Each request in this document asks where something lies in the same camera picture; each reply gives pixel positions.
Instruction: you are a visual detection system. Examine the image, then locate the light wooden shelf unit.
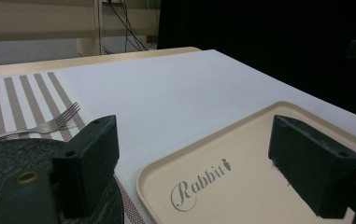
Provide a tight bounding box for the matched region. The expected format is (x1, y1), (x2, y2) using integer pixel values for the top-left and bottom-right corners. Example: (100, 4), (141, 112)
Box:
(0, 0), (162, 58)

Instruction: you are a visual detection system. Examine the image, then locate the dark round plate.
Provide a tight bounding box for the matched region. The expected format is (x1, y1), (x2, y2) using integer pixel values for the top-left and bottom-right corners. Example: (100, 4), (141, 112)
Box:
(0, 137), (125, 224)

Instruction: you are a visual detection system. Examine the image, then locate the striped placemat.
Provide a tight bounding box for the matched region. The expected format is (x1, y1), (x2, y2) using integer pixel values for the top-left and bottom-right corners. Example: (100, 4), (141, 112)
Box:
(0, 71), (149, 224)

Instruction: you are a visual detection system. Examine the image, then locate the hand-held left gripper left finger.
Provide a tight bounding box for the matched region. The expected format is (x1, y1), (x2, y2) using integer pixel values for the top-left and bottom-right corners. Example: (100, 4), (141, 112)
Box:
(51, 115), (121, 219)

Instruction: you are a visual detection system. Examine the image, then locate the white table sheet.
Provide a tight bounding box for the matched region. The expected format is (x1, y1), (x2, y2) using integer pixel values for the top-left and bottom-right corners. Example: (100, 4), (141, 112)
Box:
(0, 49), (356, 185)

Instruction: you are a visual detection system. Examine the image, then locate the silver fork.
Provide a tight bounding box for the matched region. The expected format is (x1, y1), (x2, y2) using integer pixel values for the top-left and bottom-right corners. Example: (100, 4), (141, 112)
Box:
(0, 102), (81, 145)

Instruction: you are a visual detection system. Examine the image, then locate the black curtain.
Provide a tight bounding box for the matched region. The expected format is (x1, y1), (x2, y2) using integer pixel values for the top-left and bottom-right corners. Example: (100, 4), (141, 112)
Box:
(156, 0), (356, 122)

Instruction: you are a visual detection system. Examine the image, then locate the bundle of black cables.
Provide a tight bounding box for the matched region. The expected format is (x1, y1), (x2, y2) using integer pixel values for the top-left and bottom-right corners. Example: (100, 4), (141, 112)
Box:
(102, 0), (161, 55)

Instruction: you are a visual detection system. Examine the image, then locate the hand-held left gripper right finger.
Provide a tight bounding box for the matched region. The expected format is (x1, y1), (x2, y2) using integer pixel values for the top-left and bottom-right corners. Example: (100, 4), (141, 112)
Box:
(267, 114), (356, 220)

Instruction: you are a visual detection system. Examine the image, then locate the light wooden table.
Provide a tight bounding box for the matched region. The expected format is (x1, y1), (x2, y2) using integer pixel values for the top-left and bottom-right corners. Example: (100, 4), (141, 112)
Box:
(0, 46), (202, 78)

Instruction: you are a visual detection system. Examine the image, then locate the beige tray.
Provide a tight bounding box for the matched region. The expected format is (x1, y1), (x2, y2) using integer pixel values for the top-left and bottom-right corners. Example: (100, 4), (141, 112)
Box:
(135, 101), (356, 224)

